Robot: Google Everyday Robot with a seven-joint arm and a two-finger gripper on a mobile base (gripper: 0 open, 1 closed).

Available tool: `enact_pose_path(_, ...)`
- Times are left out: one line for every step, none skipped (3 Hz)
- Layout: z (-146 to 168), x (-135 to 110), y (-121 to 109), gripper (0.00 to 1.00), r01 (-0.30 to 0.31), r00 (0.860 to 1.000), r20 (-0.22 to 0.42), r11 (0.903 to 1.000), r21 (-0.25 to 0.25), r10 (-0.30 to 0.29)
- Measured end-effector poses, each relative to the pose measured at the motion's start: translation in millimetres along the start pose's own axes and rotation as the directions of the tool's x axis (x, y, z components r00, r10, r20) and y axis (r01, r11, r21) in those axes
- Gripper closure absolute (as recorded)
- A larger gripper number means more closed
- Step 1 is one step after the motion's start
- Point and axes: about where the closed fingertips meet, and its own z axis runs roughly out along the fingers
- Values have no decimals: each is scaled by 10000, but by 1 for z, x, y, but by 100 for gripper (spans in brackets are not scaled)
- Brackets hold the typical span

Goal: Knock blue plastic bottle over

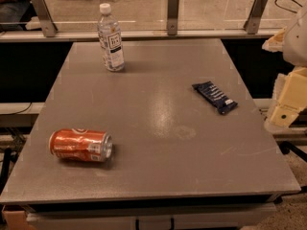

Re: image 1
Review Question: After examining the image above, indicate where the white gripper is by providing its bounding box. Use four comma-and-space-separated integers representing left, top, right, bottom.
262, 28, 307, 127

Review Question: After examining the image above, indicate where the clear plastic water bottle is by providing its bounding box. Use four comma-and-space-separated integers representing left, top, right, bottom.
97, 3, 125, 72

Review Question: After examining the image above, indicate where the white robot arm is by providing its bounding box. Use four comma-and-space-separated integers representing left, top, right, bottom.
262, 4, 307, 129

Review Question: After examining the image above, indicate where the dark blue snack wrapper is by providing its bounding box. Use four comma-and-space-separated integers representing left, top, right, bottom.
192, 81, 238, 115

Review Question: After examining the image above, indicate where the orange soda can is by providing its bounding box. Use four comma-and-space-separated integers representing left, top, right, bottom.
49, 128, 113, 162

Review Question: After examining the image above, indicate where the seated person in background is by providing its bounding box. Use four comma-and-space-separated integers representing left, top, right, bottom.
0, 0, 30, 32

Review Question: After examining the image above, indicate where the cardboard box under table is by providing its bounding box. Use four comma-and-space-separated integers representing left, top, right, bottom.
2, 205, 36, 230

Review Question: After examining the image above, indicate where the right metal bracket post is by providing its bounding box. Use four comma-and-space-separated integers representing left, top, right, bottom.
244, 0, 269, 35

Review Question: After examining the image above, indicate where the metal bracket post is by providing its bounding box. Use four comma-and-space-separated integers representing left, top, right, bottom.
167, 0, 179, 35
31, 0, 58, 37
244, 0, 269, 35

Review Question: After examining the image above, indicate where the middle metal bracket post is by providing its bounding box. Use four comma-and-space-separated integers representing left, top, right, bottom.
167, 0, 179, 35

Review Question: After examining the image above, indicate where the left metal bracket post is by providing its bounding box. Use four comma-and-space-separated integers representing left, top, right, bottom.
31, 0, 58, 37

